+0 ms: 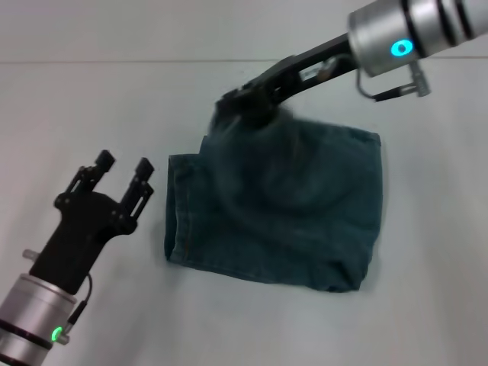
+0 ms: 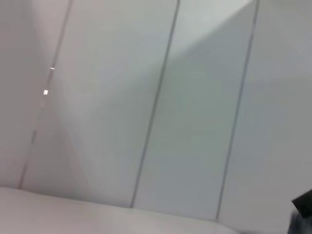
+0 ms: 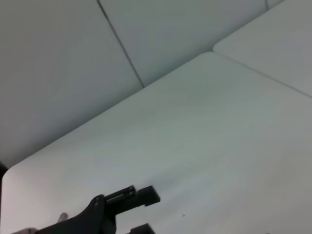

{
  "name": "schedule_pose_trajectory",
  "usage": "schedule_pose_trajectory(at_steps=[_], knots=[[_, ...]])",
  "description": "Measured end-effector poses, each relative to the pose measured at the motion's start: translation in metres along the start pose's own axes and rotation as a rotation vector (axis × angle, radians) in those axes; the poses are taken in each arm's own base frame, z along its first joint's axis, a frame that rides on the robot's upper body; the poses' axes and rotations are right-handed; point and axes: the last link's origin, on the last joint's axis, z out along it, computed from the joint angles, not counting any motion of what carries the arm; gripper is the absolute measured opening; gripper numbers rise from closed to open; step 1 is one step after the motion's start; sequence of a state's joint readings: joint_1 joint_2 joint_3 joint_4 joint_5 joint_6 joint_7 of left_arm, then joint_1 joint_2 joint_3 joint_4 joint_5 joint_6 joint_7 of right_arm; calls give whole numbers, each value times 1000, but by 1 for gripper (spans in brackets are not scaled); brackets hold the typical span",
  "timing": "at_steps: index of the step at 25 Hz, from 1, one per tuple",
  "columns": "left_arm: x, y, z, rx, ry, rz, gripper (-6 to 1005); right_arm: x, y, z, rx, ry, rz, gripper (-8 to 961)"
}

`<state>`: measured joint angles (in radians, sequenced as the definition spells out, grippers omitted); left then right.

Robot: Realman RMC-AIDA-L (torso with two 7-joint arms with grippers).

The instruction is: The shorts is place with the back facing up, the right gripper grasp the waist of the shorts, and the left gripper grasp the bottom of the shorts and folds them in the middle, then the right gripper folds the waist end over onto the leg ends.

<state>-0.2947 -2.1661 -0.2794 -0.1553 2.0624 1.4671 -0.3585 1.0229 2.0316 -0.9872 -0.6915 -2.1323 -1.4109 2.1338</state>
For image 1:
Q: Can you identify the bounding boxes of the blue denim shorts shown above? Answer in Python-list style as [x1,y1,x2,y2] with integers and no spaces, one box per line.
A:
[163,108,383,294]

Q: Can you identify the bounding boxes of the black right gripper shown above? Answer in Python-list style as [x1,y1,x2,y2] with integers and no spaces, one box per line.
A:
[215,32,360,130]

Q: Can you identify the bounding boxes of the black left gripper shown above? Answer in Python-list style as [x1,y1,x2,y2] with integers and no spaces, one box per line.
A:
[29,149,156,295]

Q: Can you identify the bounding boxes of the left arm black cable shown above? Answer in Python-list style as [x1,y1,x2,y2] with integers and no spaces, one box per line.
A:
[66,273,95,333]

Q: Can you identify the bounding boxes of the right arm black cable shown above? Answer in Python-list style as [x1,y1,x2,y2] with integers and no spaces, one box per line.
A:
[356,60,433,103]

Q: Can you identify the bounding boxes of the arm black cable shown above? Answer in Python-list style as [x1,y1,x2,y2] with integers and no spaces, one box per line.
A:
[356,60,433,103]
[66,273,95,333]

